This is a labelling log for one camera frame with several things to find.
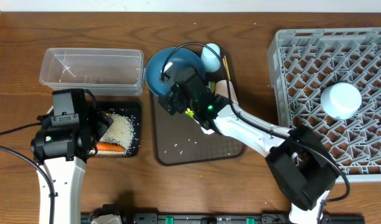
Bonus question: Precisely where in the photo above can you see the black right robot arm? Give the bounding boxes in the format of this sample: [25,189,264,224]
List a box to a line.
[159,62,340,223]

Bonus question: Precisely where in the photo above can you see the white crumpled napkin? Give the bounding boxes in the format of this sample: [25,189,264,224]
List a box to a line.
[195,119,215,136]

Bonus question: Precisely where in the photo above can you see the spilled rice grains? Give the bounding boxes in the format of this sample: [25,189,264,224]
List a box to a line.
[98,108,141,157]

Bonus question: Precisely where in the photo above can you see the pink cup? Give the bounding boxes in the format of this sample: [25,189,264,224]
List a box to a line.
[215,80,238,104]

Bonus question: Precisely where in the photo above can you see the wooden chopstick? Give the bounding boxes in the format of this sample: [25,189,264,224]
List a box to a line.
[222,55,231,81]

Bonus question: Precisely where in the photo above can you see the yellow green wrapper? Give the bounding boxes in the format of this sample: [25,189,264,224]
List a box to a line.
[185,108,194,118]

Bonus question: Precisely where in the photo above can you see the grey dishwasher rack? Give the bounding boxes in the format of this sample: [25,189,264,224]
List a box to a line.
[268,27,381,183]

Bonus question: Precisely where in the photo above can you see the clear plastic bin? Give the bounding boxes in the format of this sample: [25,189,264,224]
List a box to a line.
[39,48,144,96]

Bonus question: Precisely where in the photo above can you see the foil snack wrapper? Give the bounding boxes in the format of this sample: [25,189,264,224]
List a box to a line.
[208,82,216,93]

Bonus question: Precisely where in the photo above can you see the black plastic tray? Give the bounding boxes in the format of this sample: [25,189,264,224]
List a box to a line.
[95,101,141,157]

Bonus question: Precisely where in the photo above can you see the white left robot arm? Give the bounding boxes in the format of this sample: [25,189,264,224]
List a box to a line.
[31,88,113,223]

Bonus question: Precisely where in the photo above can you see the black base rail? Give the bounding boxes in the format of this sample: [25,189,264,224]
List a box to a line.
[80,203,365,224]

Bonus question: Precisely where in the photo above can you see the light blue small bowl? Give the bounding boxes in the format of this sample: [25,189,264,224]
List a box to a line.
[321,82,362,119]

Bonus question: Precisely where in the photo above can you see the orange carrot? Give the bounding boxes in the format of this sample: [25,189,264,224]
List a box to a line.
[96,142,126,152]

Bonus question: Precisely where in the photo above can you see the dark blue bowl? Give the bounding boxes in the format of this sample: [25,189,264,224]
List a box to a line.
[145,47,205,96]

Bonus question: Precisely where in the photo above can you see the light blue cup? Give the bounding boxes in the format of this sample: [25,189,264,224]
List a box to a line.
[200,43,220,73]

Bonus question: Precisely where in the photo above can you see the brown serving tray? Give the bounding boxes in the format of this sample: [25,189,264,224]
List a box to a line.
[149,89,247,166]

